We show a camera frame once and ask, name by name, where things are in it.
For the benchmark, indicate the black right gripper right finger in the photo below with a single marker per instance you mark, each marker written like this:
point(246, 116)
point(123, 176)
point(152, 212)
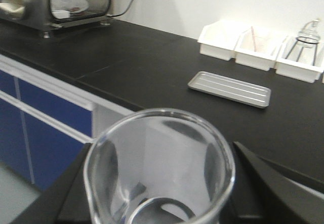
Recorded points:
point(261, 194)

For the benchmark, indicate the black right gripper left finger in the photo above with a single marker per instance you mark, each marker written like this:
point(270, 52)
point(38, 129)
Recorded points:
point(64, 201)

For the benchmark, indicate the clear glass beaker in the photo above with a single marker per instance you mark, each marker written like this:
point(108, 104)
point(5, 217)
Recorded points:
point(159, 166)

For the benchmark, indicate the silver metal tray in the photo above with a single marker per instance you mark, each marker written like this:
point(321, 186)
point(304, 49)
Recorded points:
point(232, 89)

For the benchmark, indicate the blue base cabinet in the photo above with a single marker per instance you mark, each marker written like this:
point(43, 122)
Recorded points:
point(45, 122)

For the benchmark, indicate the white bin, right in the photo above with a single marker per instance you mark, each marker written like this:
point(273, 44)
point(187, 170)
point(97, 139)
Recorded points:
point(297, 70)

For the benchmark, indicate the white bin, middle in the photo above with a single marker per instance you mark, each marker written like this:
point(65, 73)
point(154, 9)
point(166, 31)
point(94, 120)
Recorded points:
point(258, 48)

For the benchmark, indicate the white bin, empty left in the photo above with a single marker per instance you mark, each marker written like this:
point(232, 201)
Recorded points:
point(219, 39)

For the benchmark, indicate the glass flask with stopper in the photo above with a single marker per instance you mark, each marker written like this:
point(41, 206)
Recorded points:
point(308, 36)

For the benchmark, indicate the stainless steel lab appliance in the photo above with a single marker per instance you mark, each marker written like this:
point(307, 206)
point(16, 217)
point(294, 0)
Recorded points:
point(48, 15)

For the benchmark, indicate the black wire tripod stand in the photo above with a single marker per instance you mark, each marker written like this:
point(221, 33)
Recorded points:
point(304, 50)

